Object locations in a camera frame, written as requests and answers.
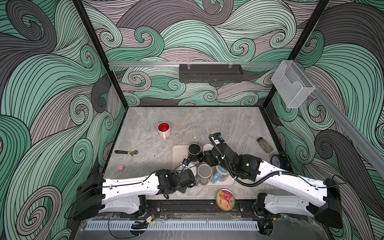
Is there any beige plastic tray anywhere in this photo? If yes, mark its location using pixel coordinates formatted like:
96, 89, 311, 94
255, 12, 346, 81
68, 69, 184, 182
171, 145, 235, 187

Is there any aluminium rail wall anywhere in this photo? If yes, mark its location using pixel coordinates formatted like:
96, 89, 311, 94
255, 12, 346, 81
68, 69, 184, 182
297, 64, 384, 177
108, 61, 280, 69

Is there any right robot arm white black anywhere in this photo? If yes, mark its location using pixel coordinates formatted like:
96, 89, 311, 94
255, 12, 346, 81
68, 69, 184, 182
200, 144, 343, 229

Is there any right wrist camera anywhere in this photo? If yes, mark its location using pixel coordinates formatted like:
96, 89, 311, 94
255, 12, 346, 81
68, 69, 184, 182
211, 133, 225, 145

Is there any clear acrylic wall holder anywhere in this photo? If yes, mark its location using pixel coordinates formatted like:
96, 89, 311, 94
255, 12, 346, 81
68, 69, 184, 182
272, 60, 315, 109

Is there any black wall basket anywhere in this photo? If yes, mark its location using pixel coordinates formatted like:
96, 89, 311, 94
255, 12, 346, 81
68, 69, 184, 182
179, 64, 244, 84

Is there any white slotted cable duct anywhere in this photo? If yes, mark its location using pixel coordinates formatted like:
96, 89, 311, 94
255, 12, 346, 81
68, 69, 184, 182
85, 220, 259, 232

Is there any blue mug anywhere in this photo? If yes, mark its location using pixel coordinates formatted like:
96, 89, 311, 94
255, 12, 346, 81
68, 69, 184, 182
211, 166, 230, 184

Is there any cream mug red inside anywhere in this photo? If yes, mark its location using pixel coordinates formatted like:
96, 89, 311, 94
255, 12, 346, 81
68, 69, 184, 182
158, 122, 171, 140

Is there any pink small toy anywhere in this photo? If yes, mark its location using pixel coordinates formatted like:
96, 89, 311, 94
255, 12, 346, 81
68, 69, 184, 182
117, 165, 125, 172

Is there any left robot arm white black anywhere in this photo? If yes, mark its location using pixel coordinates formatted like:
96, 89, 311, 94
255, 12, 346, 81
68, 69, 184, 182
65, 169, 196, 221

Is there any aluminium rail right wall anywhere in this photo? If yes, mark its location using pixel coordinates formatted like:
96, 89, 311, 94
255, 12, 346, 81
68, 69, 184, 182
297, 64, 384, 177

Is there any round colourful tin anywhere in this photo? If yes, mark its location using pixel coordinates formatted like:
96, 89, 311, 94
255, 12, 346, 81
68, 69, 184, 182
216, 189, 236, 211

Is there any grey mug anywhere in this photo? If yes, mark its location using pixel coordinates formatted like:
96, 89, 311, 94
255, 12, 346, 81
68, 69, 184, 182
197, 164, 213, 186

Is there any aluminium rail back wall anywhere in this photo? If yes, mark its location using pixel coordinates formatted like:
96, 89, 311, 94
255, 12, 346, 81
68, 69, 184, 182
108, 61, 280, 69

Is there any white ribbed mug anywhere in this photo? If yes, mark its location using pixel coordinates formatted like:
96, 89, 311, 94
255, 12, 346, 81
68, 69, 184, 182
177, 163, 197, 177

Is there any black mug white base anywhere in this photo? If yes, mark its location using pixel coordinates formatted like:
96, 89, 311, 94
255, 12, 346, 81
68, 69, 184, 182
203, 144, 214, 152

